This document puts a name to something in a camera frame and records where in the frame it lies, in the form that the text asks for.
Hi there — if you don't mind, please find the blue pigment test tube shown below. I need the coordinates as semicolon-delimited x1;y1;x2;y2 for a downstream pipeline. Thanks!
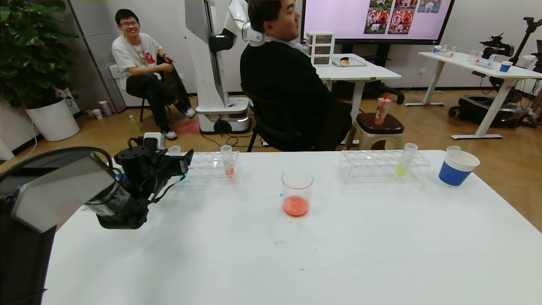
168;145;187;183

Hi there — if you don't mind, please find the black office chair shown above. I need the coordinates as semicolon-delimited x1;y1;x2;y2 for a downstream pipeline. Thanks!
243;87;353;152

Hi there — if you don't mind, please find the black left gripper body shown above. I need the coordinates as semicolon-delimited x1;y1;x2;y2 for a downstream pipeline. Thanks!
164;155;189;176

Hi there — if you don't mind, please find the clear glass beaker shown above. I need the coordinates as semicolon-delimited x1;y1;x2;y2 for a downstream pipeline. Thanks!
281;168;314;217

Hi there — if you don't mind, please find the clear plastic tube rack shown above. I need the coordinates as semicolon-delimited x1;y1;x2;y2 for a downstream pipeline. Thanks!
339;149;431;184
169;151;240;186

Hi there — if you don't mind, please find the black tripod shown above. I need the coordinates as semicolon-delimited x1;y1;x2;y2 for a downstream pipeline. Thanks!
519;16;542;58

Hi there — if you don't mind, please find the white drawer box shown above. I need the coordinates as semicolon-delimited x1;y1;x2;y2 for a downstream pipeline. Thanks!
306;31;336;67

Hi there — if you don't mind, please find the green leafy plant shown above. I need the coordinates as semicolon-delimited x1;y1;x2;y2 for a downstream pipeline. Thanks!
0;0;80;108

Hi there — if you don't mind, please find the tall grey cabinet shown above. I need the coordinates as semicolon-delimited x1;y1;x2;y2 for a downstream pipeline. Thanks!
68;0;127;113

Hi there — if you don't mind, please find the dark jacket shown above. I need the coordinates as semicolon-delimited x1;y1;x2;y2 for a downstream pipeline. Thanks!
159;57;191;106

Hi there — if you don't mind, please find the person in black sweater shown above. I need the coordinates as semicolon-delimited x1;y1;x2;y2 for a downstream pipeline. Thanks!
240;0;352;152

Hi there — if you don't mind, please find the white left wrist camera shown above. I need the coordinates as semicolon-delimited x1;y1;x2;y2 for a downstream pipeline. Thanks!
143;132;166;150

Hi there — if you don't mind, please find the low white cabinet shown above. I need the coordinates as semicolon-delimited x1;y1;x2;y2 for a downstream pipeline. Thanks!
109;64;144;106

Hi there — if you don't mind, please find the white desk with tray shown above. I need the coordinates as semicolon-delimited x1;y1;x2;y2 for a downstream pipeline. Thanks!
315;53;401;136

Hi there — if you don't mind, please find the white plant pot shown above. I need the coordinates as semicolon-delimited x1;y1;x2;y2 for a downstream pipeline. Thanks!
25;98;80;141

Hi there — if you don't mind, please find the yellow pigment test tube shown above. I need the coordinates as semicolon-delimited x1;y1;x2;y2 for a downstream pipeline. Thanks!
395;143;418;177

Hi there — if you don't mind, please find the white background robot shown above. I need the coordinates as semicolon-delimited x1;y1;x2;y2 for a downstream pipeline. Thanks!
182;0;271;135

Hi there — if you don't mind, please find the grey desk tray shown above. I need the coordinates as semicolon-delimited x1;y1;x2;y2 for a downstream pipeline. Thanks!
332;56;367;68

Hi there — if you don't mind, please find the brown topped plastic stool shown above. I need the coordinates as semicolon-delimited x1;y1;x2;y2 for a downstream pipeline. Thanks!
354;113;404;150

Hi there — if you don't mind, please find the pink pigment test tube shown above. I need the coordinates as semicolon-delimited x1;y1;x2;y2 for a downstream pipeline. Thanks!
220;144;235;178

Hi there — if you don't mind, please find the black screen stand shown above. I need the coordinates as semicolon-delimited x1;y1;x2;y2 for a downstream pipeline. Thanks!
337;44;405;105

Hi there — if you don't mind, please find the large display screen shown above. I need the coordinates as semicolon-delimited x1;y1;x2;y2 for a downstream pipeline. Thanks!
301;0;455;46

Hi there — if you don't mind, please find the long white lab desk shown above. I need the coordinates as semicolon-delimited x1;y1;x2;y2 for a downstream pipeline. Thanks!
404;52;542;139

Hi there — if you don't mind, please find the pink drink cup with straw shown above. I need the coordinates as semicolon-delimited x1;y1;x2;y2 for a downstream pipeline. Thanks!
374;93;393;126

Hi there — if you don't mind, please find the person in white t-shirt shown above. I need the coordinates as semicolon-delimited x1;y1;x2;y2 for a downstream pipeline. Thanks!
111;8;196;140

